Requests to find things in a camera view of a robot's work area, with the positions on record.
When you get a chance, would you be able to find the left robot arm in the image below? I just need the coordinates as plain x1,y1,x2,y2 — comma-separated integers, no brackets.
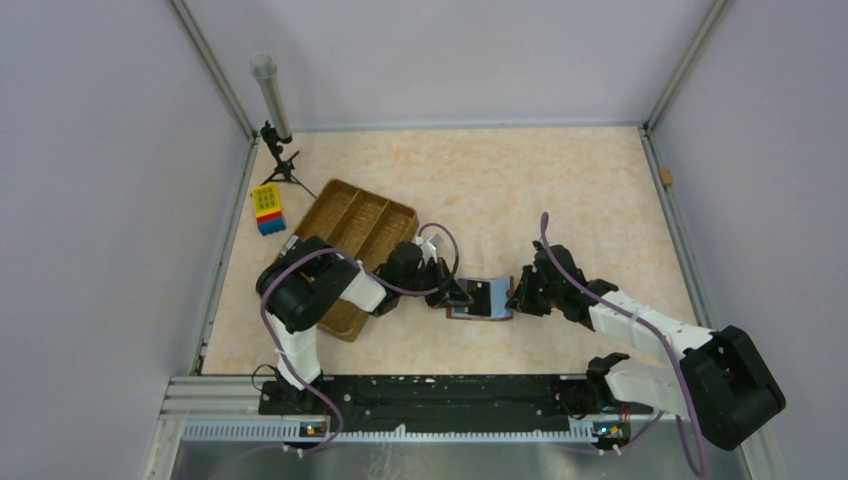
256,235,473,414

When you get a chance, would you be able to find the colourful toy brick block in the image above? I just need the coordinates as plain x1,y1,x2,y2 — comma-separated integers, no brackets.
251,183,287,236

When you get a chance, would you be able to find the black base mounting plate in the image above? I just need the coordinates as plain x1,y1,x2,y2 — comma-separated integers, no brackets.
258,374,652,433

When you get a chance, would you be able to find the woven straw divided tray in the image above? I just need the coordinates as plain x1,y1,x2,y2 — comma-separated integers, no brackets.
255,179,419,342

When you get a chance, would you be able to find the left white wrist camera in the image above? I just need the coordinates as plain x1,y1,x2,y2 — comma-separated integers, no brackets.
413,234,443,263

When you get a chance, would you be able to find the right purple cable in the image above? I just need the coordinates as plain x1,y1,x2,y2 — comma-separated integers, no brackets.
539,211,710,478

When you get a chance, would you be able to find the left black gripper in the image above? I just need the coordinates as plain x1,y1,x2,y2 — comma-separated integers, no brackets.
398,257,473,309

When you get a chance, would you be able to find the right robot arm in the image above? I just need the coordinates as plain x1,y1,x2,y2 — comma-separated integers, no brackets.
507,241,787,451

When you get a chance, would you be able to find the stack of credit cards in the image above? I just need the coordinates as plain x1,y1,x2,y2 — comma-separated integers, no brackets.
278,235,301,258

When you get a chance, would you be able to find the small tan wall block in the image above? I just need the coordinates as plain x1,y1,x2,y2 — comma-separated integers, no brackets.
658,167,674,188

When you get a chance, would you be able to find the grey tube on tripod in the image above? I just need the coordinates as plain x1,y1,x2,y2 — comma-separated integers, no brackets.
250,51,317,199

